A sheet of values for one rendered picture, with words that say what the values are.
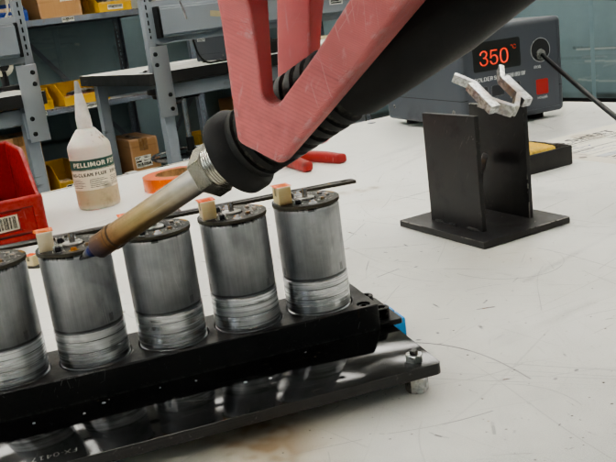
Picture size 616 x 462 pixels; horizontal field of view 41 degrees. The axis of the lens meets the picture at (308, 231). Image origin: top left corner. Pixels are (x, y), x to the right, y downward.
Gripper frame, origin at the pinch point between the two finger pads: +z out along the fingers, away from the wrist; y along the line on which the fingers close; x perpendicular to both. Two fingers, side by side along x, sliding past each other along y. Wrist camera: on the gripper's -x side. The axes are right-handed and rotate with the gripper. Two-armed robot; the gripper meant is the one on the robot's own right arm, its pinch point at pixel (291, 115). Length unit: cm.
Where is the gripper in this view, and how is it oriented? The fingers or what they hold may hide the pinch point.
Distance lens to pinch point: 22.2
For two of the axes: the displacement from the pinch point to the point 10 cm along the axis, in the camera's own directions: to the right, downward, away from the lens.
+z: -3.0, 8.4, 4.5
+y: -4.5, 2.9, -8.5
